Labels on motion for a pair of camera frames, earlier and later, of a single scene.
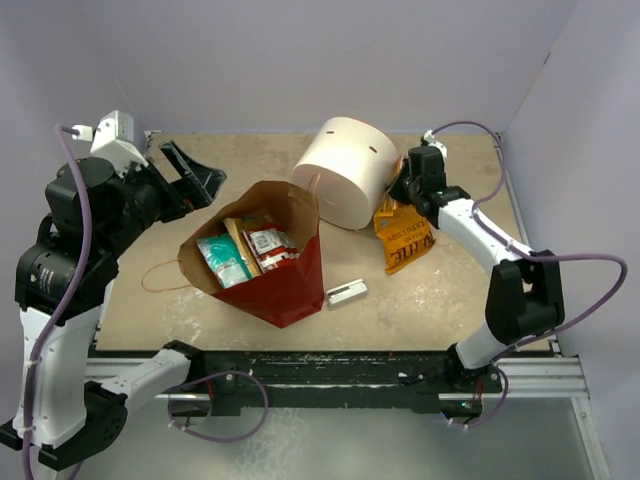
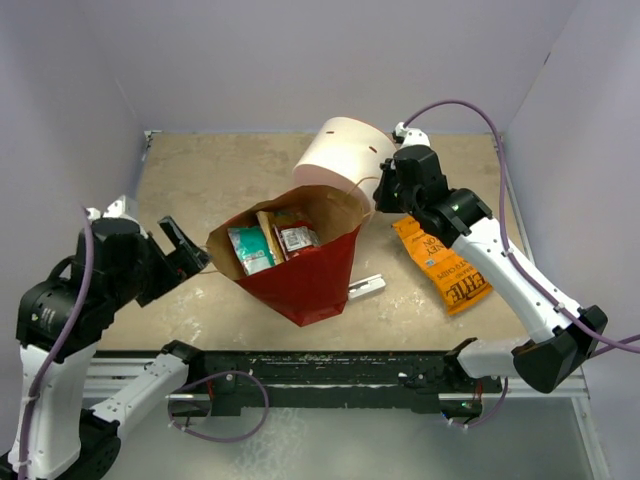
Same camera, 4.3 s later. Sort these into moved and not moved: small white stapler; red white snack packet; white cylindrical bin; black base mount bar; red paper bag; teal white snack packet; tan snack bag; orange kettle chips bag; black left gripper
Moved: tan snack bag; black left gripper; teal white snack packet; red white snack packet; small white stapler; red paper bag; orange kettle chips bag
Not moved: white cylindrical bin; black base mount bar
